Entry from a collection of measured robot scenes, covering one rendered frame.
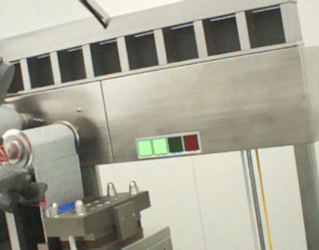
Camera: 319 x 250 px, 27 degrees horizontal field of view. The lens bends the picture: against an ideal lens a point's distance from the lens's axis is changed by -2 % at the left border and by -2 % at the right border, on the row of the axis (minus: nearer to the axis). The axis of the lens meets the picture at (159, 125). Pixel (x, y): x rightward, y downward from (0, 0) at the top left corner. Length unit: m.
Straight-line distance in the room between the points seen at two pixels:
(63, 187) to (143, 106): 0.39
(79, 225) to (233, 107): 0.61
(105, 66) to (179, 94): 0.37
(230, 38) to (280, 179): 2.53
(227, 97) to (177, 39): 0.30
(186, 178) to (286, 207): 0.79
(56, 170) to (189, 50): 0.61
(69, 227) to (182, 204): 2.96
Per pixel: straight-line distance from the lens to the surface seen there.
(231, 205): 4.85
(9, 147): 2.24
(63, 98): 2.51
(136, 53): 2.40
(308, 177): 2.28
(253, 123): 2.14
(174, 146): 2.27
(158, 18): 2.28
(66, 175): 2.34
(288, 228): 4.74
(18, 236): 2.27
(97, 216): 2.14
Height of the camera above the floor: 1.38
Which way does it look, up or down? 3 degrees down
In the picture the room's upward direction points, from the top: 9 degrees counter-clockwise
